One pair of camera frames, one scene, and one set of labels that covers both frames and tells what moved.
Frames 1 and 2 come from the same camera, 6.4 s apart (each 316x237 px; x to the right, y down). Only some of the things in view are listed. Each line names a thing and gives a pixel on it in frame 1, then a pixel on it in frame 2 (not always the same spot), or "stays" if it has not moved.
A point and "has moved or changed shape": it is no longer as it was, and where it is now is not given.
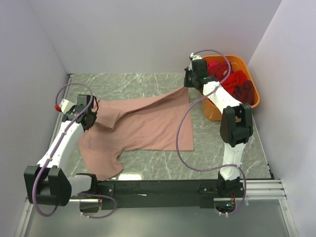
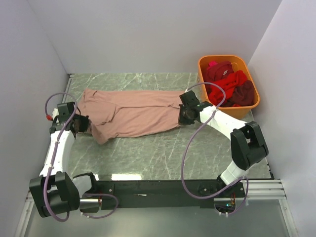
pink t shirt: [160, 121] has moved or changed shape
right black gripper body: [189, 78] → [184, 117]
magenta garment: [212, 64] stays
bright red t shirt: [233, 80] stays
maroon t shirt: [245, 93] stays
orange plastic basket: [212, 112] stays
